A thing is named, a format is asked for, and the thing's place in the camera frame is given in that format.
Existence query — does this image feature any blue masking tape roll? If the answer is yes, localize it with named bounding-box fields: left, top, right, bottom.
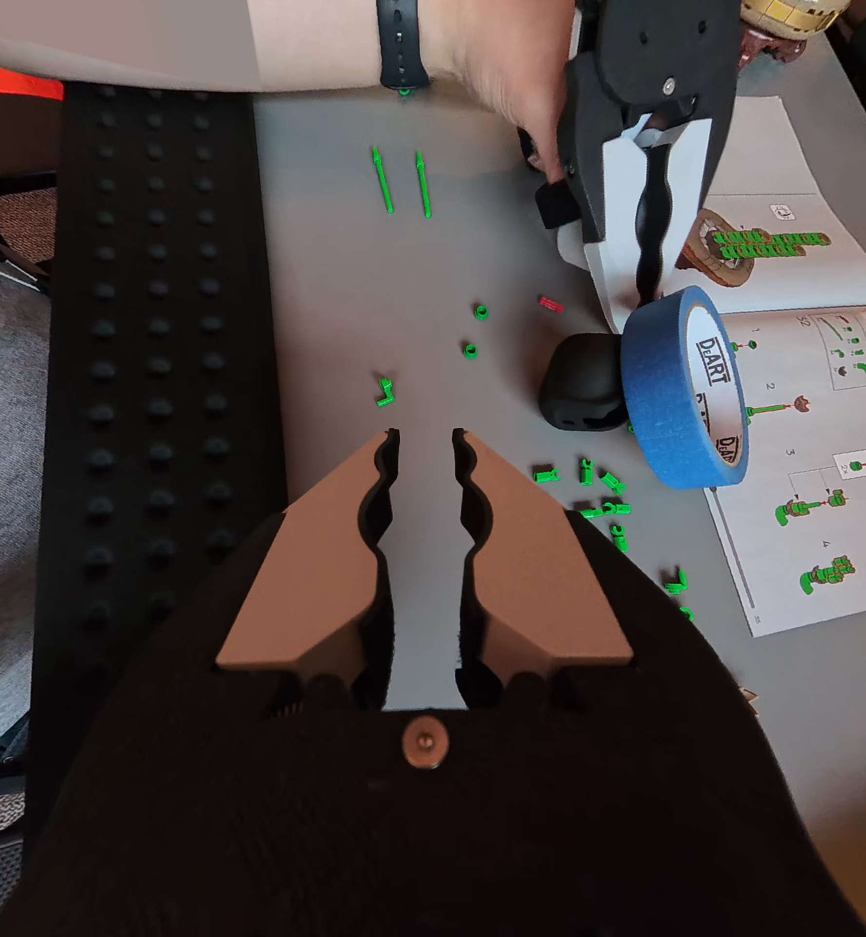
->
left=621, top=285, right=750, bottom=490

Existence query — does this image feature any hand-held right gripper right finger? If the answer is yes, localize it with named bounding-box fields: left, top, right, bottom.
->
left=452, top=427, right=636, bottom=678

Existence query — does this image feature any person's left forearm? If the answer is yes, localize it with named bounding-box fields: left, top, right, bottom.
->
left=257, top=0, right=434, bottom=92

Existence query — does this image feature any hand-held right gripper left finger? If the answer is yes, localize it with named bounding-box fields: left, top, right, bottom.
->
left=215, top=428, right=402, bottom=680

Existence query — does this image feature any brown lego pot model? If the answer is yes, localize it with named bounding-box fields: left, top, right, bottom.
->
left=739, top=0, right=852, bottom=63

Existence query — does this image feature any person's left hand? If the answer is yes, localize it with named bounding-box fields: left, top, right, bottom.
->
left=433, top=0, right=576, bottom=180

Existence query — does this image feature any cluster of small green bricks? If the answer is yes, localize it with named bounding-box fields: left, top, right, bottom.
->
left=534, top=457, right=697, bottom=623

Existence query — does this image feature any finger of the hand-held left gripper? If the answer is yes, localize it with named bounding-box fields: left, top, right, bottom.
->
left=656, top=119, right=715, bottom=297
left=598, top=135, right=653, bottom=314

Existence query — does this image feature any black wrist band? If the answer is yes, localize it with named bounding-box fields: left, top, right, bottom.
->
left=376, top=0, right=431, bottom=92

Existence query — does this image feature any person's grey printed t-shirt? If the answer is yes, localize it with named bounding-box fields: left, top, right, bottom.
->
left=0, top=256, right=55, bottom=843

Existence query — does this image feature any black studded mat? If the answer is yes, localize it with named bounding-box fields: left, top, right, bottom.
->
left=26, top=81, right=291, bottom=806

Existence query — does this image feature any red cloth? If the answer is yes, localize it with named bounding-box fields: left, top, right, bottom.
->
left=0, top=55, right=64, bottom=100

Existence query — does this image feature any black rounded case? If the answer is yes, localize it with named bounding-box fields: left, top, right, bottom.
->
left=539, top=333, right=627, bottom=433

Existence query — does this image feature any lego instruction booklet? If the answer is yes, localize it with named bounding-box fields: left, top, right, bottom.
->
left=556, top=95, right=866, bottom=639

